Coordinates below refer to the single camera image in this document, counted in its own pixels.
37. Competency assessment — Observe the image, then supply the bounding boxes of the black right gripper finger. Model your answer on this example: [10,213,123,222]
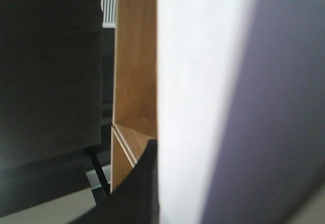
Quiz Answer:
[70,139,160,223]

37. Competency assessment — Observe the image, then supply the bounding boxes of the white paper sheet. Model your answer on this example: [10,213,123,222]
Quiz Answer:
[157,0,324,223]

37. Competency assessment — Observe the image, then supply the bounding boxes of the wooden shelf unit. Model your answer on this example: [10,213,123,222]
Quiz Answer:
[111,0,157,190]

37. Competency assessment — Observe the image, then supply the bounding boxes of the black computer monitor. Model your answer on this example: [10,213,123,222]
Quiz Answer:
[1,0,103,216]

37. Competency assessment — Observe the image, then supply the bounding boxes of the white radiator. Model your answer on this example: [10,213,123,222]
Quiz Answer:
[101,0,117,28]

